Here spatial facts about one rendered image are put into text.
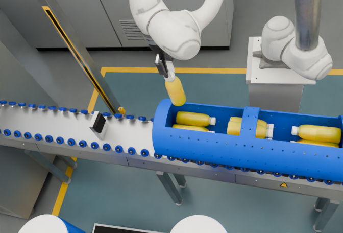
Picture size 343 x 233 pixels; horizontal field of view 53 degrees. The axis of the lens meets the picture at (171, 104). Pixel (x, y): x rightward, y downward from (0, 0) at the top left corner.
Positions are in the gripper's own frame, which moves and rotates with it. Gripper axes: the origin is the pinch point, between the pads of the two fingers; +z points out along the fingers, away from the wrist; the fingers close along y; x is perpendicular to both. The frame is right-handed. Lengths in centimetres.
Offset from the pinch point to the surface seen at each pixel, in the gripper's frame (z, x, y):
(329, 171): 35, 67, 19
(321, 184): 56, 66, 17
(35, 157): 95, -117, 15
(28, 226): 45, -64, 65
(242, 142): 28.4, 30.8, 13.9
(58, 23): 0, -64, -24
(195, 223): 45, 15, 48
